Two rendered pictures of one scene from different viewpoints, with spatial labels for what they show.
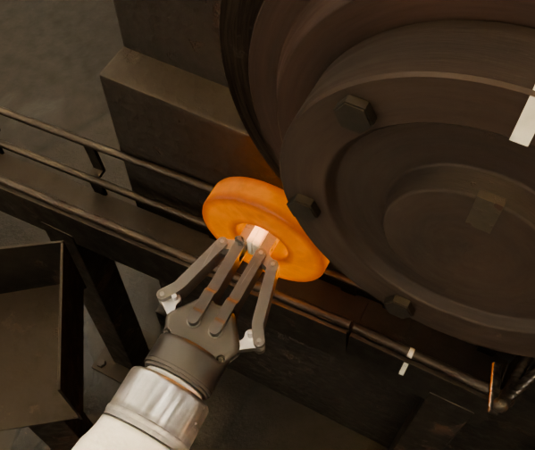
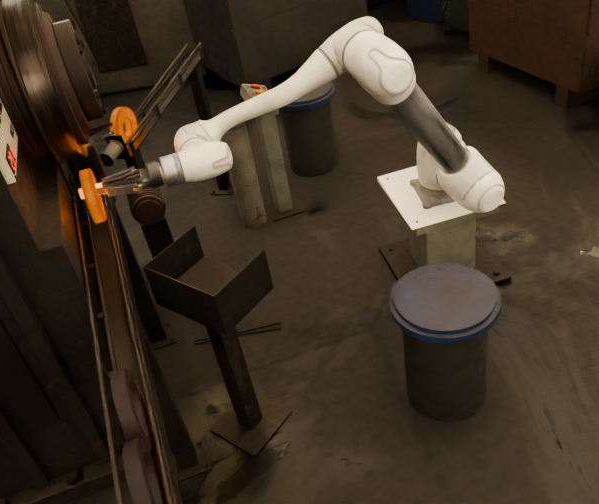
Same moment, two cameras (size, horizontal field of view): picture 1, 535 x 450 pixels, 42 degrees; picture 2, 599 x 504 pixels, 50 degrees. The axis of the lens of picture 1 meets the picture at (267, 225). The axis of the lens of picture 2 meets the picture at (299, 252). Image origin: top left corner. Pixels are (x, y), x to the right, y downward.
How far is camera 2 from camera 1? 1.92 m
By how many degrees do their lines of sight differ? 75
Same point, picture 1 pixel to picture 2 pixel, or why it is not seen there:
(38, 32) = not seen: outside the picture
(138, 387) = (167, 160)
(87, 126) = not seen: outside the picture
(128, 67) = (51, 241)
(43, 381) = (203, 272)
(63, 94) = not seen: outside the picture
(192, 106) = (57, 218)
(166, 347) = (152, 166)
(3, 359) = (208, 288)
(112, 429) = (182, 156)
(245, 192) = (87, 176)
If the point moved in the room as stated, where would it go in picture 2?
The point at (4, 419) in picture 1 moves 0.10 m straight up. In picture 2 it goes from (226, 270) to (218, 242)
